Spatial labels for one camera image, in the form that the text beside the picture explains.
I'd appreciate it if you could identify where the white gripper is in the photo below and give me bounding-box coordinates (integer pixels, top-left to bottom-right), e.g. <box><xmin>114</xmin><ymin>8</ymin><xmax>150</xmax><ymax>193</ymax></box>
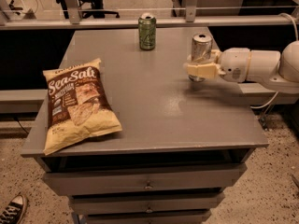
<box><xmin>186</xmin><ymin>48</ymin><xmax>250</xmax><ymax>83</ymax></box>

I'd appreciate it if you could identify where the silver blue redbull can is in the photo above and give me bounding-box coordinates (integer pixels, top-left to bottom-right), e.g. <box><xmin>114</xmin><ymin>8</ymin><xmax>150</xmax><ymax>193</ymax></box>
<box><xmin>188</xmin><ymin>33</ymin><xmax>214</xmax><ymax>83</ymax></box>

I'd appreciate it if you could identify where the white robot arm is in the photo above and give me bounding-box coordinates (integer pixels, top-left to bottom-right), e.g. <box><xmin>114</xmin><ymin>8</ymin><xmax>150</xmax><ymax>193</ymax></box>
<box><xmin>184</xmin><ymin>41</ymin><xmax>299</xmax><ymax>94</ymax></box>

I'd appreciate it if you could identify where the green soda can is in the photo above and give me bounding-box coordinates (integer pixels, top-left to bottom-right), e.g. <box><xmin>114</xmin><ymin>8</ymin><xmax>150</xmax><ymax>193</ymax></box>
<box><xmin>138</xmin><ymin>13</ymin><xmax>156</xmax><ymax>50</ymax></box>

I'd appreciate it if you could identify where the brown sea salt chip bag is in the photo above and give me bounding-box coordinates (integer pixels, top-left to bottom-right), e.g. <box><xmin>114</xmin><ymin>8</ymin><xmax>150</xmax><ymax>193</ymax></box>
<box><xmin>43</xmin><ymin>59</ymin><xmax>122</xmax><ymax>155</ymax></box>

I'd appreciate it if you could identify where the grey drawer cabinet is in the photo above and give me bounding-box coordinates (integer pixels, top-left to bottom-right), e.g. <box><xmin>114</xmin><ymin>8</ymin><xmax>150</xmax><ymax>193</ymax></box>
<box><xmin>20</xmin><ymin>26</ymin><xmax>270</xmax><ymax>224</ymax></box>

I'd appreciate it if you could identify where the top grey drawer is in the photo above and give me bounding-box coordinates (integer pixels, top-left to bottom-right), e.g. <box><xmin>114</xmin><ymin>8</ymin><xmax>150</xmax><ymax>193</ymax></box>
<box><xmin>43</xmin><ymin>163</ymin><xmax>247</xmax><ymax>196</ymax></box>

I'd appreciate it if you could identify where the grey drawer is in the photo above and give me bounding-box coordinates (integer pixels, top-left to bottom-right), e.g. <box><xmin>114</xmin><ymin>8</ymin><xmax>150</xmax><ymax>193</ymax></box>
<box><xmin>86</xmin><ymin>210</ymin><xmax>211</xmax><ymax>224</ymax></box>
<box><xmin>43</xmin><ymin>163</ymin><xmax>247</xmax><ymax>196</ymax></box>
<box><xmin>70</xmin><ymin>192</ymin><xmax>224</xmax><ymax>215</ymax></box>

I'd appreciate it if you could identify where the bottom grey drawer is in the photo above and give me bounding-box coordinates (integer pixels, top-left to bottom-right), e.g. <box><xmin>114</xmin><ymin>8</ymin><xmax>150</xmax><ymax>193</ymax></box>
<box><xmin>86</xmin><ymin>210</ymin><xmax>211</xmax><ymax>224</ymax></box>

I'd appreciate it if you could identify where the middle grey drawer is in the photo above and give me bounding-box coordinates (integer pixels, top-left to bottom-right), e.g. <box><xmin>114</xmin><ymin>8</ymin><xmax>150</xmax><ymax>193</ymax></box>
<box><xmin>70</xmin><ymin>192</ymin><xmax>224</xmax><ymax>215</ymax></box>

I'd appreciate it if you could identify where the black white sneaker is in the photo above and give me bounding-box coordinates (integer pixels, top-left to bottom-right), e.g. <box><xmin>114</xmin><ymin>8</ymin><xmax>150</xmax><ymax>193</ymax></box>
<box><xmin>0</xmin><ymin>194</ymin><xmax>27</xmax><ymax>224</ymax></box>

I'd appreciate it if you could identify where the grey metal railing frame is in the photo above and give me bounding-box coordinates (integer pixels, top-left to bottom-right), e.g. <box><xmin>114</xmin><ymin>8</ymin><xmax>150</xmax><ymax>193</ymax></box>
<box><xmin>0</xmin><ymin>0</ymin><xmax>299</xmax><ymax>32</ymax></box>

